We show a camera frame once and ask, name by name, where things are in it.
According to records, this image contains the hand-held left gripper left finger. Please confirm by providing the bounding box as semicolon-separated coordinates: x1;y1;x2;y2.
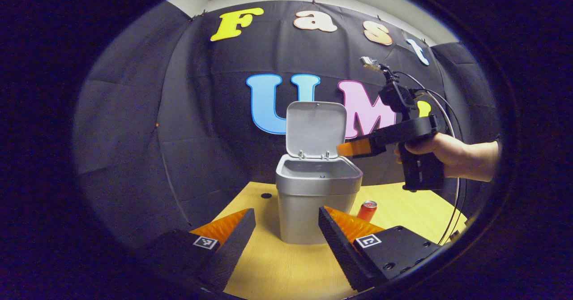
148;208;256;292

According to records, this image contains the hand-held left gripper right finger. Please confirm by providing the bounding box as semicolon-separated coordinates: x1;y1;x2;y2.
318;206;441;292

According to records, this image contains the red pop can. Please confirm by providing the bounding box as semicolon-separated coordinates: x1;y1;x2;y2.
356;200;377;223

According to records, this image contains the white desktop garbage bin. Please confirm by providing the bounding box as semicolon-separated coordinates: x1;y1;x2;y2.
275;101;363;245

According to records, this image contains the wooden desktop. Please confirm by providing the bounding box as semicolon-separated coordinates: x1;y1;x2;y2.
210;181;468;300

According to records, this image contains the black backdrop cloth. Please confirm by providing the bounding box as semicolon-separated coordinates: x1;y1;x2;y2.
74;0;502;247

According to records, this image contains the black cable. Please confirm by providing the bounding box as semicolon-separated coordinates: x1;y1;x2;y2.
394;71;468;247
414;89;453;136

